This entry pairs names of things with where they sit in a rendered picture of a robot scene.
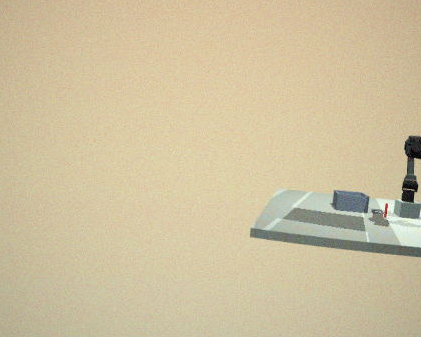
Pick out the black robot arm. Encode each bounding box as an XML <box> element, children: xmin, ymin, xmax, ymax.
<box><xmin>401</xmin><ymin>135</ymin><xmax>421</xmax><ymax>203</ymax></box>

